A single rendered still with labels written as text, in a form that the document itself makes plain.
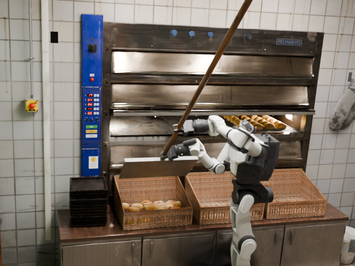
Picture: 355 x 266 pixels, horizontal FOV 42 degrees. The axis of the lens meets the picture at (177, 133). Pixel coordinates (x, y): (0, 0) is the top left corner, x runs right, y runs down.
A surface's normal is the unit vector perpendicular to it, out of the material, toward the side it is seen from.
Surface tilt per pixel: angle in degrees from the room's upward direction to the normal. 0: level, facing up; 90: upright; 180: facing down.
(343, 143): 90
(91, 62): 90
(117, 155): 70
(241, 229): 90
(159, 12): 90
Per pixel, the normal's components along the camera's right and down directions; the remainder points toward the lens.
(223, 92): 0.28, -0.08
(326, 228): 0.27, 0.28
